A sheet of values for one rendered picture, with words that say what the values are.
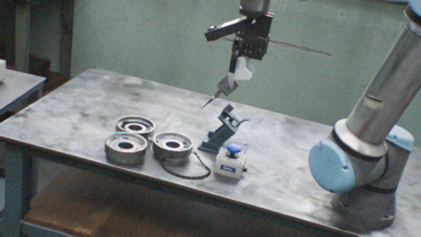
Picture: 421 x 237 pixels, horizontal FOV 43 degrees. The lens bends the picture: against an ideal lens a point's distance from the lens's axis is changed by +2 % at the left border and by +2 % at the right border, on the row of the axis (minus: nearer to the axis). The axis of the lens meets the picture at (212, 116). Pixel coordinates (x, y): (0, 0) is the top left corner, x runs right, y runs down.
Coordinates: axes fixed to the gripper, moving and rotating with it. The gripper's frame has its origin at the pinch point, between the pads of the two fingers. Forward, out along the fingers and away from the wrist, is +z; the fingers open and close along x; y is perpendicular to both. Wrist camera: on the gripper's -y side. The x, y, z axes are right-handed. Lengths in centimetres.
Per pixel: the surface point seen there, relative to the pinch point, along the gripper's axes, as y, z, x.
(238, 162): 8.1, 15.2, -14.5
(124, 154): -18.6, 16.4, -24.0
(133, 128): -23.4, 18.1, -6.7
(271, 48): -6, 30, 149
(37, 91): -78, 36, 36
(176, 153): -7.6, 16.5, -16.5
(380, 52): 50, 19, 150
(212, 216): 2.1, 44.7, 2.2
